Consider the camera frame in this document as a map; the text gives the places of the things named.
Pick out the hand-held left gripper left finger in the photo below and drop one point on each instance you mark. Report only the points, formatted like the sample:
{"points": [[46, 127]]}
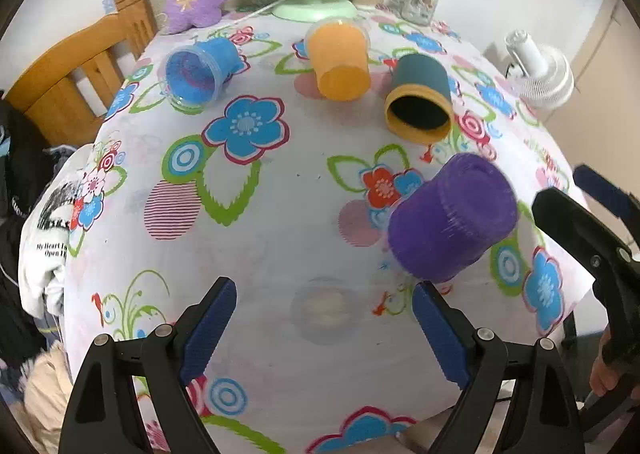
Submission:
{"points": [[209, 329]]}

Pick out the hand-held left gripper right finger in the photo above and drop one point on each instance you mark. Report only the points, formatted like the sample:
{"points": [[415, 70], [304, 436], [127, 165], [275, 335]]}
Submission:
{"points": [[440, 334]]}

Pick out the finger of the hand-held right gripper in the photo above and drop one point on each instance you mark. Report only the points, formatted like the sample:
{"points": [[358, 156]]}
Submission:
{"points": [[602, 189], [575, 224]]}

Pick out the purple cup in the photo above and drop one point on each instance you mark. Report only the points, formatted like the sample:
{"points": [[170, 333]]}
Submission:
{"points": [[450, 219]]}

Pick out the teal cup with orange rim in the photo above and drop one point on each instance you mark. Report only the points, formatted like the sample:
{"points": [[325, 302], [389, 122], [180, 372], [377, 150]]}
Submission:
{"points": [[420, 71]]}

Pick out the blue cup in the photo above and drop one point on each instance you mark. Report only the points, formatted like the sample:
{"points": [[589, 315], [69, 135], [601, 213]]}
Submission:
{"points": [[215, 53]]}

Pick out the person's right hand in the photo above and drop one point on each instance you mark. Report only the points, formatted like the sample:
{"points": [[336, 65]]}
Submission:
{"points": [[602, 376]]}

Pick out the white small fan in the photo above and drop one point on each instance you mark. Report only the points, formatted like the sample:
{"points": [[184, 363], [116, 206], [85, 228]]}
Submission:
{"points": [[545, 78]]}

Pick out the floral tablecloth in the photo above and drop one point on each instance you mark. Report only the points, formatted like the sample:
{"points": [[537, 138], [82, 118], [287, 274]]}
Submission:
{"points": [[300, 184]]}

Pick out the beige cloth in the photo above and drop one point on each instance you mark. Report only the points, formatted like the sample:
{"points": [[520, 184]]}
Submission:
{"points": [[45, 394]]}

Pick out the white printed garment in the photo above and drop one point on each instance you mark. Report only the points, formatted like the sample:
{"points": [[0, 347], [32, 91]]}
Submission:
{"points": [[50, 234]]}

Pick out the dark garment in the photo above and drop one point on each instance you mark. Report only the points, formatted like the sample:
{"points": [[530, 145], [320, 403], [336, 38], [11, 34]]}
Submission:
{"points": [[20, 158]]}

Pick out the wooden chair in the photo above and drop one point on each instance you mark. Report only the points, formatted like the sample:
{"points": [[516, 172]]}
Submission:
{"points": [[55, 88]]}

